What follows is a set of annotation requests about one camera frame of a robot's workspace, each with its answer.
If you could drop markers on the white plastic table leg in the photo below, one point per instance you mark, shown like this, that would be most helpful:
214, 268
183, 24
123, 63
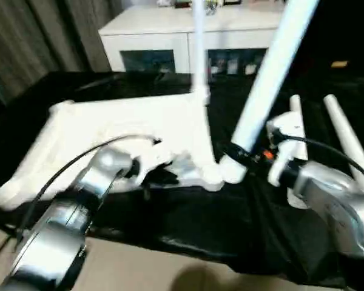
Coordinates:
295, 103
345, 130
270, 75
198, 60

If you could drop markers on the white plastic table top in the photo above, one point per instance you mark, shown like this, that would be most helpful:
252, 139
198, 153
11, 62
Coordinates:
94, 127

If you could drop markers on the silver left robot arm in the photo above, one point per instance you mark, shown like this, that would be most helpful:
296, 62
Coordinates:
63, 227

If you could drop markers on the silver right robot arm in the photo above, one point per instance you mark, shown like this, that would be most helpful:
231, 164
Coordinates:
330, 194

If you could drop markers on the black work mat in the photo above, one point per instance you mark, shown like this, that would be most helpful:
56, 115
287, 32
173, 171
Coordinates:
185, 218

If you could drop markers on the small tan box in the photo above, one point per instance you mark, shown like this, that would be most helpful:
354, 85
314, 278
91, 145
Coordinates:
339, 64

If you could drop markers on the dark clutter on cabinet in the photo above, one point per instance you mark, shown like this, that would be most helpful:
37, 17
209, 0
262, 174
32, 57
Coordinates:
211, 6

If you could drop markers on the white sideboard cabinet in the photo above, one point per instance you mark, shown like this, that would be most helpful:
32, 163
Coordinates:
145, 30

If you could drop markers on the grey curtain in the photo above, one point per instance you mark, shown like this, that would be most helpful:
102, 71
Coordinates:
33, 39

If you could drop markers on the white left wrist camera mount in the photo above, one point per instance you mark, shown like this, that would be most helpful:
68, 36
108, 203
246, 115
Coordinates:
151, 154

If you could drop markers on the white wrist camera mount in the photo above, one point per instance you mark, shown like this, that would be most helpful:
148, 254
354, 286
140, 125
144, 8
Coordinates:
151, 154
286, 127

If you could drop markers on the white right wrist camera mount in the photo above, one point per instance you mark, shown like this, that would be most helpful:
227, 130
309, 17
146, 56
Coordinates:
286, 127

